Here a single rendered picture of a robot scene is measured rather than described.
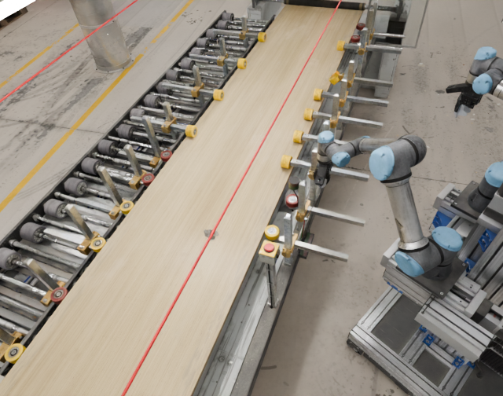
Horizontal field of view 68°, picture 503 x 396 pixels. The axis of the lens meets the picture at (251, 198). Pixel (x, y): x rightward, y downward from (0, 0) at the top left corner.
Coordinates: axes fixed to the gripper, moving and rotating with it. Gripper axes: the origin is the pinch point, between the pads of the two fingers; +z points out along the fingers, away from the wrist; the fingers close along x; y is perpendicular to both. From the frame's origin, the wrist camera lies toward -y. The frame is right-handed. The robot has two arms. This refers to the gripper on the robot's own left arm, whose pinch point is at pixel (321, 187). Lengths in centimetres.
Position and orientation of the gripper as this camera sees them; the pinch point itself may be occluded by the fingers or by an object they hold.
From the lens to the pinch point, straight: 207.7
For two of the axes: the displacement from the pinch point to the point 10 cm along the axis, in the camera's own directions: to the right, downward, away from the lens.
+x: -9.2, -2.4, 3.1
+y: 3.9, -7.1, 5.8
